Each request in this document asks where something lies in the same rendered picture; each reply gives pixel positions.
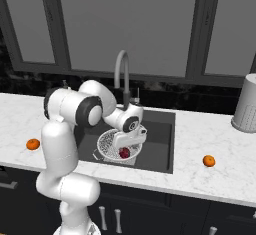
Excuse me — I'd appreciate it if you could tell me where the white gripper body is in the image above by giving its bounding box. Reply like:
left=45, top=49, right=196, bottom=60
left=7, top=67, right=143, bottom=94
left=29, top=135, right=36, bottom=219
left=112, top=130, right=147, bottom=152

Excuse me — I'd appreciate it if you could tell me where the red pear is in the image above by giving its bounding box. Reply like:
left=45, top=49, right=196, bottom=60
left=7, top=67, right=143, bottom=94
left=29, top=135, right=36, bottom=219
left=119, top=147, right=131, bottom=160

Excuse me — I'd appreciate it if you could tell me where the white perforated colander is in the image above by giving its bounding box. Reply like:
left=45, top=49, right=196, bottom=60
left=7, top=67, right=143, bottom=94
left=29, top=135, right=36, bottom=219
left=93, top=128, right=144, bottom=163

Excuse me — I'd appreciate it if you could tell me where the dark sink basin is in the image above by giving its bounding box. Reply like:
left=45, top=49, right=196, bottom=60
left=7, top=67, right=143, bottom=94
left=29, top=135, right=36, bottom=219
left=73, top=107, right=177, bottom=175

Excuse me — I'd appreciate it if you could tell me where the grey faucet lever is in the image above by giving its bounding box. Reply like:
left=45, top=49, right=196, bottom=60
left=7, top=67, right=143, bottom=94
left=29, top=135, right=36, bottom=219
left=134, top=87, right=141, bottom=106

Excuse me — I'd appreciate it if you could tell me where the grey arched sink faucet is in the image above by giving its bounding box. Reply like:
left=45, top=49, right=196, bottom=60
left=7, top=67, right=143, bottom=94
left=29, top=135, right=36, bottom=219
left=114, top=49, right=131, bottom=112

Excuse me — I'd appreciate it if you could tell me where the small orange tangerine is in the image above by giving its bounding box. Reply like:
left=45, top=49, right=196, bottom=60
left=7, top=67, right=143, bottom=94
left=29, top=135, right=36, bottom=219
left=202, top=154, right=216, bottom=168

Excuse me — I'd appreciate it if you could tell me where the orange fruit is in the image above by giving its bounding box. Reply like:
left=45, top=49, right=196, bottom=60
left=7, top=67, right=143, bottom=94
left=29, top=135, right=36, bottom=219
left=26, top=138, right=41, bottom=151

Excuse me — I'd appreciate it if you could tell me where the white perforated cylinder container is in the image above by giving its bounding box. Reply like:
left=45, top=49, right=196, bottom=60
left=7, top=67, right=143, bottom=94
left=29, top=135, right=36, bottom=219
left=230, top=73, right=256, bottom=134

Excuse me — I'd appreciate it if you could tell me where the dark drawer front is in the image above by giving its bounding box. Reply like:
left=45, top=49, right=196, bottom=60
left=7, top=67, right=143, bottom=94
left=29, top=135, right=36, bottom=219
left=0, top=166, right=48, bottom=235

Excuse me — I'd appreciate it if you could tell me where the grey drawer handle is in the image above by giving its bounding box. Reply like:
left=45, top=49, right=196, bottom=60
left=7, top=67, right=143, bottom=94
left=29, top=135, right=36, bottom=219
left=0, top=178, right=19, bottom=190

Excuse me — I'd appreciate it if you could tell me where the dark grey window frame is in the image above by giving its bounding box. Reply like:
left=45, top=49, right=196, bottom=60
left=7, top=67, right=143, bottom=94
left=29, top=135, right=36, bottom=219
left=0, top=0, right=256, bottom=89

